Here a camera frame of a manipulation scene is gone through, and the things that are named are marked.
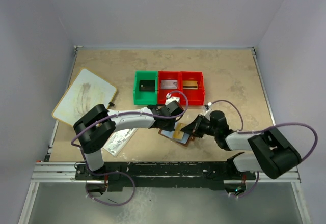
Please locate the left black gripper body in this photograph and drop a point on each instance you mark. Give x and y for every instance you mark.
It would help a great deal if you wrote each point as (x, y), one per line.
(166, 125)

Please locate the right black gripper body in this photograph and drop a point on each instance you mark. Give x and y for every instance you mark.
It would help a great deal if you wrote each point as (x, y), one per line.
(197, 125)

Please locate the brown leather card holder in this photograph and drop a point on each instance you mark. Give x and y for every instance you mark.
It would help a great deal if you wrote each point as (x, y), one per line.
(184, 142)

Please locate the gold card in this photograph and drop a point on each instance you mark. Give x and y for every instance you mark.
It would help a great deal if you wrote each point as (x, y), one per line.
(190, 84)
(178, 134)

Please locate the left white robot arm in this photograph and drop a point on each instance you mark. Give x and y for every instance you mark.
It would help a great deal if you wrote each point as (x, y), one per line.
(97, 125)

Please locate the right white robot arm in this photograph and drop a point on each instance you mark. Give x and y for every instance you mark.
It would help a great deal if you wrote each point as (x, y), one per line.
(270, 151)

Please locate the silver card in bin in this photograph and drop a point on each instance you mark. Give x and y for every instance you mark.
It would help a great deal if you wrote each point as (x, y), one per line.
(169, 84)

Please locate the gold card in bin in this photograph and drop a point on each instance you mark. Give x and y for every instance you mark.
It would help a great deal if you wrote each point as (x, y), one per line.
(190, 84)

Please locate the grey chip card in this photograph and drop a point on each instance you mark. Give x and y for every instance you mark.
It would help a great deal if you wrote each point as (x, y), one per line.
(147, 85)

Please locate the red right plastic bin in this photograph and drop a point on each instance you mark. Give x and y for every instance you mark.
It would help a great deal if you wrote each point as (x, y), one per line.
(195, 97)

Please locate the green plastic bin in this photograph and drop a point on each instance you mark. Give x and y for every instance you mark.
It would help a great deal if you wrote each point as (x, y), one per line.
(144, 98)

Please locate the clear plastic packet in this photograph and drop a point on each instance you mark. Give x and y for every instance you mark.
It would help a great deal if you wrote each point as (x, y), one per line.
(118, 140)

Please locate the white board yellow rim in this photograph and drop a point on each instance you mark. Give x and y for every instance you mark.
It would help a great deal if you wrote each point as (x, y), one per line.
(86, 91)

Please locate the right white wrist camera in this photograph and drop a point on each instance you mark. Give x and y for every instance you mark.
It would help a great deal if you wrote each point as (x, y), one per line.
(207, 110)

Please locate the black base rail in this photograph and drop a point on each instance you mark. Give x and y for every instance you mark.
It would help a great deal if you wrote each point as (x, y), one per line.
(208, 174)

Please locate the aluminium frame rail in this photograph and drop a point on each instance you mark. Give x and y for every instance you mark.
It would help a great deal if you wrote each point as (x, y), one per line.
(64, 172)

